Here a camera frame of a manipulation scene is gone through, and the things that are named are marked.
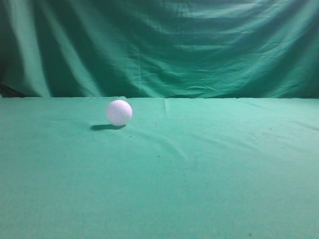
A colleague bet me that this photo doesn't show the white dimpled golf ball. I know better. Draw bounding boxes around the white dimpled golf ball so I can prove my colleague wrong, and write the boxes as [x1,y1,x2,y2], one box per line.
[107,100,133,126]

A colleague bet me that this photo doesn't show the green table cloth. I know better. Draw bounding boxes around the green table cloth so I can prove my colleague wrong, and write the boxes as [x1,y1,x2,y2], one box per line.
[0,98,319,239]

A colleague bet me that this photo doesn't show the green backdrop curtain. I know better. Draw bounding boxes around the green backdrop curtain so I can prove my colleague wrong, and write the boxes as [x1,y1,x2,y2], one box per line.
[0,0,319,98]

